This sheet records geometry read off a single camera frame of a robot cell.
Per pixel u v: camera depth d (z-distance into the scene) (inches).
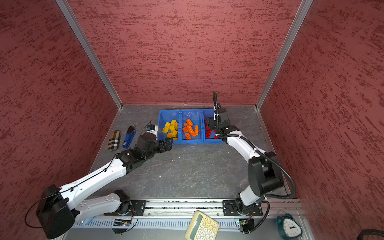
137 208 29.1
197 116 44.8
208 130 40.3
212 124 31.9
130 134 39.4
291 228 25.9
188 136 39.5
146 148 23.5
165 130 39.5
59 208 14.9
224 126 26.8
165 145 28.2
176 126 41.0
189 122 42.0
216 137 38.5
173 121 42.2
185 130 40.5
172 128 40.7
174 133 39.4
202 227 26.5
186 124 41.9
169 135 39.7
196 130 39.6
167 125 40.7
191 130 40.4
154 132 27.8
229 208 29.1
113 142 37.3
